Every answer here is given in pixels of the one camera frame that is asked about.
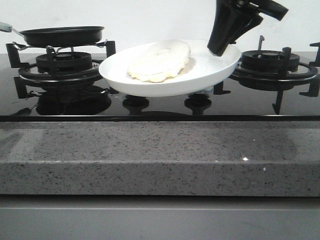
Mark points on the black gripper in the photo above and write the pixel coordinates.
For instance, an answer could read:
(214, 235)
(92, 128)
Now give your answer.
(233, 18)

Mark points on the fried egg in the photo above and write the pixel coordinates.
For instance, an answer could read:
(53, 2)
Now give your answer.
(162, 60)

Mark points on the white round plate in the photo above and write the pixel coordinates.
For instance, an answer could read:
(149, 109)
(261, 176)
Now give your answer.
(204, 70)

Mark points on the black frying pan green handle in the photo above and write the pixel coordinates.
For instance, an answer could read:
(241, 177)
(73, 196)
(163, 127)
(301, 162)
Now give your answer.
(73, 36)

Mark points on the right black burner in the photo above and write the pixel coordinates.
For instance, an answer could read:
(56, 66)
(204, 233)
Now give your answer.
(267, 61)

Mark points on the black burner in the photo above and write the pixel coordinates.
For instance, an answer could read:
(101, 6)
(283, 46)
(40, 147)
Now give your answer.
(64, 62)
(267, 61)

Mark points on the right black pan support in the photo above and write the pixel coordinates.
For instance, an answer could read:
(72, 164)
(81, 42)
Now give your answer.
(294, 73)

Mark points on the black pan support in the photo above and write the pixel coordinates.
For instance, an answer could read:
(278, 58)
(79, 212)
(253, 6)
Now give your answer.
(15, 79)
(294, 73)

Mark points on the right silver stove knob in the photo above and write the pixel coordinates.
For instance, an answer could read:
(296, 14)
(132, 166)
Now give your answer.
(207, 91)

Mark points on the left black burner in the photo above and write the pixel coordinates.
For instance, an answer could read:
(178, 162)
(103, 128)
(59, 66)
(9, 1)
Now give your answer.
(64, 62)

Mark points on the black glass gas hob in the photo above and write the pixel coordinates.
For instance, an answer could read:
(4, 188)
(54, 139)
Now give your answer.
(230, 101)

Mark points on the left black pan support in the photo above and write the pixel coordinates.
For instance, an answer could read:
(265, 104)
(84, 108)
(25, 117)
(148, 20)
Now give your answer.
(15, 79)

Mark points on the chrome wire pan trivet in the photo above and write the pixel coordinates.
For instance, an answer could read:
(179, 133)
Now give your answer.
(56, 50)

